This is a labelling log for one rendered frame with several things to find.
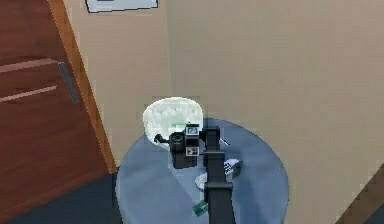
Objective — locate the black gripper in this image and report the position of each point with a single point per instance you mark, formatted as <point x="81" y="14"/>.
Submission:
<point x="178" y="144"/>

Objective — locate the brown wooden room door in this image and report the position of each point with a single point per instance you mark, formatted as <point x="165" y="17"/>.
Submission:
<point x="36" y="126"/>

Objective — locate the white and black remote control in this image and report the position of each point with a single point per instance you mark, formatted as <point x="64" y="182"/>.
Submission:
<point x="233" y="166"/>

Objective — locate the white framed wall picture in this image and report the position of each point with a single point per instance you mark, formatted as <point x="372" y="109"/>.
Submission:
<point x="121" y="4"/>

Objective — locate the small white round disc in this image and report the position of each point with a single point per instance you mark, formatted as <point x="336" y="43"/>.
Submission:
<point x="200" y="181"/>

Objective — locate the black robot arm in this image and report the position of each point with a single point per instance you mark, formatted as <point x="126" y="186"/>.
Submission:
<point x="217" y="173"/>

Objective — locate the small green flat object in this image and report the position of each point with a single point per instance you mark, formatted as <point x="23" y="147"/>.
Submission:
<point x="200" y="208"/>

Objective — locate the round blue-grey table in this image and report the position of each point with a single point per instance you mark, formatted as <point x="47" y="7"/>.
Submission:
<point x="150" y="186"/>

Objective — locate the thin dark pen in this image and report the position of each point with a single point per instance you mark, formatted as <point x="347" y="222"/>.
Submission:
<point x="225" y="142"/>

